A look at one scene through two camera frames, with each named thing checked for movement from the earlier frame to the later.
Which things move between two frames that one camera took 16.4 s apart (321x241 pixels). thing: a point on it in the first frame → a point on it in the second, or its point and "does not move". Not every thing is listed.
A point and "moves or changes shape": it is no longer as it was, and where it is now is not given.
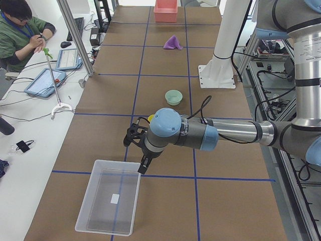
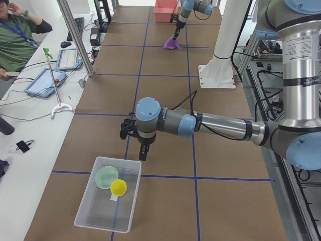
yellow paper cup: [150, 118] moves or changes shape
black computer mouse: [64, 44] does not move
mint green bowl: [173, 97] → [105, 175]
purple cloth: [172, 43] does not move
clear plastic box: [110, 204] does not move
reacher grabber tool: [46, 50] does not move
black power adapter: [95, 37] does not move
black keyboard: [79, 22] does not move
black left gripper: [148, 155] → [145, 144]
